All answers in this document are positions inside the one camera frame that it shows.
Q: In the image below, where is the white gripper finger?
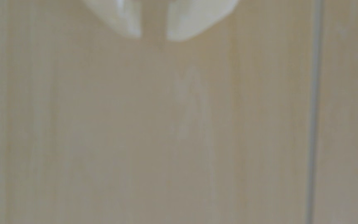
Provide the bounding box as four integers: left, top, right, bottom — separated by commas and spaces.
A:
82, 0, 142, 39
166, 0, 240, 42

